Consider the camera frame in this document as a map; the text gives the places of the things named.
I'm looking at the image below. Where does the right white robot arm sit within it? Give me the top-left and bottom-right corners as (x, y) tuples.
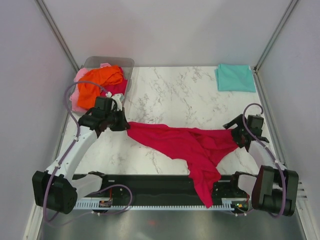
(223, 114), (299, 217)

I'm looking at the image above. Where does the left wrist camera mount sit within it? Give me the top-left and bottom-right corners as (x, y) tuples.
(94, 92), (125, 112)

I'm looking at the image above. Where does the white slotted cable duct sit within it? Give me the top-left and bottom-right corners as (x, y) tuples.
(73, 197), (246, 211)

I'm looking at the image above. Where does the light pink t shirt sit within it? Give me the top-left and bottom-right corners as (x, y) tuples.
(70, 66), (122, 113)

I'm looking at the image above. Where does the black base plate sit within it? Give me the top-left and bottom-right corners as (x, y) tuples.
(89, 172), (250, 208)

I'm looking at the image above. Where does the crimson red t shirt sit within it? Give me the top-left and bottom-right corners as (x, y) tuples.
(127, 121), (238, 208)

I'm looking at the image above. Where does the right aluminium frame post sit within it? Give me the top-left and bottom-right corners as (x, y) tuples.
(253, 0), (300, 73)

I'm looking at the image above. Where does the grey plastic bin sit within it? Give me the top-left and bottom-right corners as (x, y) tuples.
(74, 56), (135, 113)

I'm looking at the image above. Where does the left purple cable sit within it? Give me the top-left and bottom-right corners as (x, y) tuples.
(42, 80), (133, 223)

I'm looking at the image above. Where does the folded teal t shirt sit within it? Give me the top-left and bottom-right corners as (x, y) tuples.
(214, 64), (256, 93)

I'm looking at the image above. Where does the aluminium frame post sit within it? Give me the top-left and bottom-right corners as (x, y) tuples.
(253, 0), (300, 73)
(34, 0), (80, 72)

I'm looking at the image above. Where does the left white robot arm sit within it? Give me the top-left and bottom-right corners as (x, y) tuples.
(32, 109), (130, 214)

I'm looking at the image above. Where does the orange t shirt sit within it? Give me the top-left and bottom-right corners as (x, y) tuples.
(75, 65), (128, 110)

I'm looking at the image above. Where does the magenta t shirt in bin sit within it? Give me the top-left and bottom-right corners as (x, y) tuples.
(105, 67), (128, 95)

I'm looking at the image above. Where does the left aluminium frame post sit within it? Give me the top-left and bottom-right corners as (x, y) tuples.
(34, 0), (80, 72)

